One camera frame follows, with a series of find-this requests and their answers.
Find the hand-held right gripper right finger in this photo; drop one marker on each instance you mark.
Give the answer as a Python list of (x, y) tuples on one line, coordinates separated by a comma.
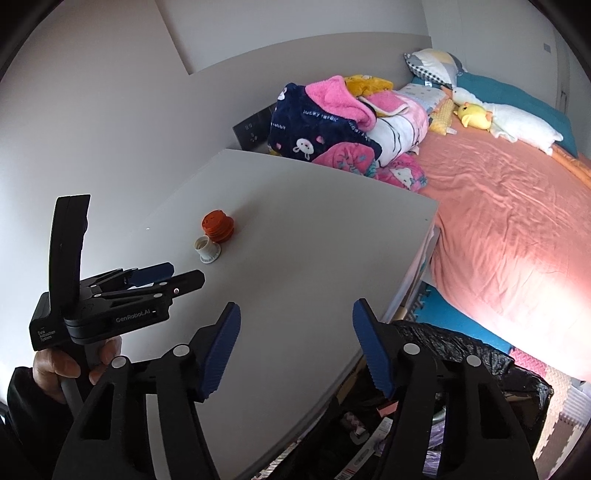
[(371, 346)]

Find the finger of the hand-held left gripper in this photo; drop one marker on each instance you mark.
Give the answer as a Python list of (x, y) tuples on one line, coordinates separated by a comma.
[(154, 271), (184, 282)]

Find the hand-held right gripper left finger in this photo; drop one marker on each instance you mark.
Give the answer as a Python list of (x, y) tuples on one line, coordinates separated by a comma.
[(221, 350)]

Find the white plastic cap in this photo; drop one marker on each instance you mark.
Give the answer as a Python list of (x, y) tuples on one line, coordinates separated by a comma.
[(205, 249)]

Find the orange plastic cap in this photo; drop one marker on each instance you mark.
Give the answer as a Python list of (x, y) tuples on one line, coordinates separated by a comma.
[(214, 224)]

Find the black trash bin bag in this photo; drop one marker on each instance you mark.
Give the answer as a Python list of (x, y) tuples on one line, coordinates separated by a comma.
[(485, 360)]

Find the purple wrapper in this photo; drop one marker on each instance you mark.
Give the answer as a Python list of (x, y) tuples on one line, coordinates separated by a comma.
[(435, 443)]

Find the person's left hand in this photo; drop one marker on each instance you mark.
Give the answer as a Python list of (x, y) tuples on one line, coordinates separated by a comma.
[(51, 364)]

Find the coloured foam puzzle mats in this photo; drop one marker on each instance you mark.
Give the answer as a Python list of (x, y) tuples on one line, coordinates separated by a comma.
[(461, 323)]

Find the white bedside cabinet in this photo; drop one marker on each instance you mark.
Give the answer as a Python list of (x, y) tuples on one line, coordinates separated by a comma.
[(300, 258)]

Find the pink cat print blanket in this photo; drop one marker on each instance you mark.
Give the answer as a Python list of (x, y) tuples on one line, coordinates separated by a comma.
[(397, 175)]

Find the bed with salmon sheet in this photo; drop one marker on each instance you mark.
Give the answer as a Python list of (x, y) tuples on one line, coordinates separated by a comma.
[(508, 221)]

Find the navy fleece robe pink lining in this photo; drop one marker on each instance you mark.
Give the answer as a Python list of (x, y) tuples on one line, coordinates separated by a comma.
[(304, 124)]

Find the white blanket with lines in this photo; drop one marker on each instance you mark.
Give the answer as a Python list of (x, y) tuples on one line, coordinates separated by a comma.
[(392, 138)]

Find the grey ribbed mat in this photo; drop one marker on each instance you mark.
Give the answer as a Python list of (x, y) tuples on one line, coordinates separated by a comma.
[(575, 401)]

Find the small yellow pillow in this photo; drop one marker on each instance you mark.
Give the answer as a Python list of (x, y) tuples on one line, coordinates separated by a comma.
[(442, 117)]

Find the light pink blanket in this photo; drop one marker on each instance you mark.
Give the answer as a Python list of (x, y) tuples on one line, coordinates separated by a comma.
[(401, 108)]

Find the yellow duck plush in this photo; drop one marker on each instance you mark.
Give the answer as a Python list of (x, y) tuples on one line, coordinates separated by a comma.
[(473, 116)]

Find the white dotted pillow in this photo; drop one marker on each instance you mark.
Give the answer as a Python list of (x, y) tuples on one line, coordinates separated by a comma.
[(422, 97)]

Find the yellow fleece garment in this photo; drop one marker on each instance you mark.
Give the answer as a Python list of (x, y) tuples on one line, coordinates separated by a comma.
[(369, 85)]

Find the white goose plush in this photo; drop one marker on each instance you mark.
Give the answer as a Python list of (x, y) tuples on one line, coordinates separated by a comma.
[(521, 122)]

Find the grey yellow patterned pillow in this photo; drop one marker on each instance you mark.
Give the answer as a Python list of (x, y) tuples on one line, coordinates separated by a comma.
[(434, 64)]

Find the teal pillow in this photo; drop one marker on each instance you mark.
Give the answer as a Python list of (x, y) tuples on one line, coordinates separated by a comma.
[(517, 94)]

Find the white wardrobe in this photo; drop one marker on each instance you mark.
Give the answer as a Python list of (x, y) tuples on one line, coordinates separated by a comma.
[(485, 37)]

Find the dark wall socket panel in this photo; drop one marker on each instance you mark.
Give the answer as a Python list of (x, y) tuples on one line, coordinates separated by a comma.
[(254, 129)]

